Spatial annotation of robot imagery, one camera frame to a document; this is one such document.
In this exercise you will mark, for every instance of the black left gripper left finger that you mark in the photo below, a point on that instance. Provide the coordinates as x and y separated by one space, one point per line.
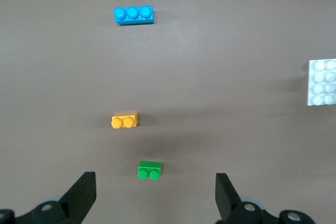
65 208

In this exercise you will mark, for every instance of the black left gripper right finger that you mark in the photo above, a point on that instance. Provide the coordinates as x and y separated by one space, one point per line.
236 211

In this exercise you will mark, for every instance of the yellow two-stud block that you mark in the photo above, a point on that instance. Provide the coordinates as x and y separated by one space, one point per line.
124 121

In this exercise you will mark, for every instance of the white studded base plate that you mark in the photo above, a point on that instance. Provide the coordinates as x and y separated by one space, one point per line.
323 82

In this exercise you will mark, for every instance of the green two-stud block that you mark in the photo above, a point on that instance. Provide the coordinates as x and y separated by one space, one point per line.
149 170

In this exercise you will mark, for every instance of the blue three-stud block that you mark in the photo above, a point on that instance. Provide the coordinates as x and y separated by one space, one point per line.
134 15

